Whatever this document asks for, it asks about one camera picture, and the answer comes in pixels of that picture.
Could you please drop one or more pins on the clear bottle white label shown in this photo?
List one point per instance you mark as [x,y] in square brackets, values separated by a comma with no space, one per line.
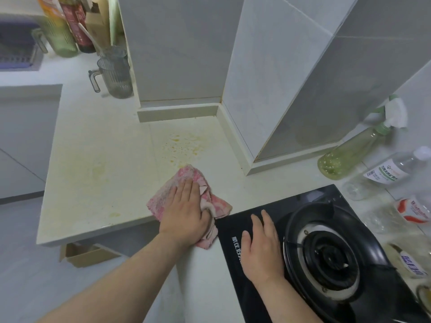
[384,173]

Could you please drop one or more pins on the black glass gas stove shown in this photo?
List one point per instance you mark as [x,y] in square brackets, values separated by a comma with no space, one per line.
[235,225]

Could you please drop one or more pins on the dark sink drain basket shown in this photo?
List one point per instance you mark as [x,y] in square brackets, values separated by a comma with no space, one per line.
[17,47]

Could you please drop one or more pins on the clear bottle yellowish oil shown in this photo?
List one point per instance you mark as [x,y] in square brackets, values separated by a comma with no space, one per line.
[346,154]

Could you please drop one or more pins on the clear bottle red label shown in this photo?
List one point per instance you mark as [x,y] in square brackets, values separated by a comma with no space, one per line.
[410,210]

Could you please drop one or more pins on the pale green cutting board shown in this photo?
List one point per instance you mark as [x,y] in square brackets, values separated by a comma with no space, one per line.
[115,20]

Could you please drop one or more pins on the clear textured drinking glass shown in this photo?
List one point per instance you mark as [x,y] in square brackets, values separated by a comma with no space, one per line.
[116,52]

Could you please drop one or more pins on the pink dish cloth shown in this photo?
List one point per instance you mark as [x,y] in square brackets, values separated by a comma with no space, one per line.
[161,198]

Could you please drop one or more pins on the large open cardboard box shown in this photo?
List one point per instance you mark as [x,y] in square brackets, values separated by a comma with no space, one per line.
[84,255]

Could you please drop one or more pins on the white countertop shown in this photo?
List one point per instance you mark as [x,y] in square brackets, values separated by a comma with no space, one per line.
[94,147]

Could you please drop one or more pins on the black round stove burner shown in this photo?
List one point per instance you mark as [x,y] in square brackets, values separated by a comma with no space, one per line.
[330,259]

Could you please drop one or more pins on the dark tinted drinking glass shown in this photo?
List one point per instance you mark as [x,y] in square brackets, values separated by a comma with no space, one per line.
[118,80]

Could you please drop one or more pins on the green tinted ribbed glass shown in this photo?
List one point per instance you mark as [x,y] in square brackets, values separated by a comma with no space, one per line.
[60,40]

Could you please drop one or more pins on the green pump clear bottle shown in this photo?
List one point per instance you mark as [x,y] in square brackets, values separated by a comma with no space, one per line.
[410,262]

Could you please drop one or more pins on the black cap yellow label bottle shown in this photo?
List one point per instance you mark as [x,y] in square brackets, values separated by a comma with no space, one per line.
[425,296]

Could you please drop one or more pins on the yellow detergent bottle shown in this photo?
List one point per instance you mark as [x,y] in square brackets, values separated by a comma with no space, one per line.
[48,4]

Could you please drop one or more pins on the person's left forearm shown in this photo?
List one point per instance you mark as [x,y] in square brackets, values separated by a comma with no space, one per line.
[114,289]

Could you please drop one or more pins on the person's left hand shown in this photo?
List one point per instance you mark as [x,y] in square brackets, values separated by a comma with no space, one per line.
[185,218]

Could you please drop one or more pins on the dark sauce bottle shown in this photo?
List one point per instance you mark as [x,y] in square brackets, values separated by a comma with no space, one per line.
[77,23]

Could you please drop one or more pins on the person's right hand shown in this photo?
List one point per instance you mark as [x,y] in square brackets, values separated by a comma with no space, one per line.
[264,255]

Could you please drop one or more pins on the small brown cardboard box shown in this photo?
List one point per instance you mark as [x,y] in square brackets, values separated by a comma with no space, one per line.
[99,26]

